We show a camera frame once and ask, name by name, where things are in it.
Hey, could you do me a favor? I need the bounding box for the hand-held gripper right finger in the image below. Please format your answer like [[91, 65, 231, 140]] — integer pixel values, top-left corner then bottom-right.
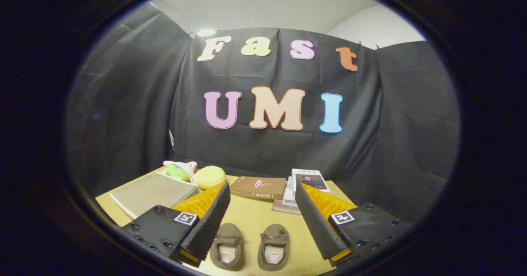
[[294, 182, 414, 267]]

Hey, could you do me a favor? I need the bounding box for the white portrait cover book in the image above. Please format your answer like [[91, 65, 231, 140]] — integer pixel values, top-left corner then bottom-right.
[[291, 168, 331, 194]]

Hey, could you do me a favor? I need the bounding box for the pink green plush toy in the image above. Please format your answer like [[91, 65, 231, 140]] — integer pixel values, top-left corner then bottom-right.
[[163, 160, 198, 182]]

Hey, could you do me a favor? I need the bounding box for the pink cover book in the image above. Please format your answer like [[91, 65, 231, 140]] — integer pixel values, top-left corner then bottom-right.
[[272, 200, 302, 215]]

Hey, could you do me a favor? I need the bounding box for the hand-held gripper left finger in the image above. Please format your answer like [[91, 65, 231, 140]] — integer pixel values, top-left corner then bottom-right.
[[121, 182, 231, 268]]

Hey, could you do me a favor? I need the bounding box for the yellow round plush cushion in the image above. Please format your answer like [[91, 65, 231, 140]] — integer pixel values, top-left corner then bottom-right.
[[193, 166, 226, 191]]

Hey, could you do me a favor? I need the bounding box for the brown hardcover book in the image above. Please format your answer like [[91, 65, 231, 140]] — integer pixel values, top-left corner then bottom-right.
[[229, 176, 287, 201]]

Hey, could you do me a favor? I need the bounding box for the brown fuzzy shoe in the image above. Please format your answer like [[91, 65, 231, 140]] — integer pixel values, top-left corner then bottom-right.
[[258, 224, 290, 271], [210, 222, 243, 271]]

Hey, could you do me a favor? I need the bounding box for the beige fabric storage box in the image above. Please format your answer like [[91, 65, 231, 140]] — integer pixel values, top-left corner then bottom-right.
[[109, 172, 201, 221]]

